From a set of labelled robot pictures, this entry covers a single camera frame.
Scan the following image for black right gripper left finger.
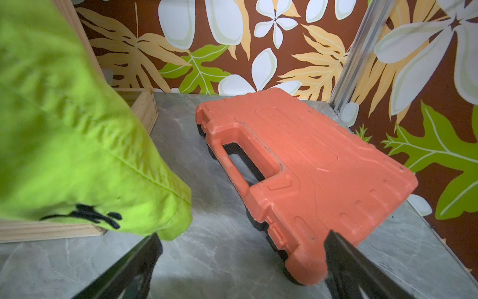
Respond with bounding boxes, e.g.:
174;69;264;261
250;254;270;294
74;233;163;299

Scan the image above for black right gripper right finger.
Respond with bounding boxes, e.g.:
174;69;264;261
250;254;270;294
324;230;413;299

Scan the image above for lime green shorts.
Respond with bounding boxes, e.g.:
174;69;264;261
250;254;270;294
1;1;192;240

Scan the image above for red plastic tool case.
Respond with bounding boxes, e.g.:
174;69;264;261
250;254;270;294
195;88;418;285

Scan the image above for wooden clothes rack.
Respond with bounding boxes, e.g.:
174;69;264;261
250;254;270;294
1;0;159;244

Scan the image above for aluminium frame post right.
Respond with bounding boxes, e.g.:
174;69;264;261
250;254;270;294
329;0;396;114

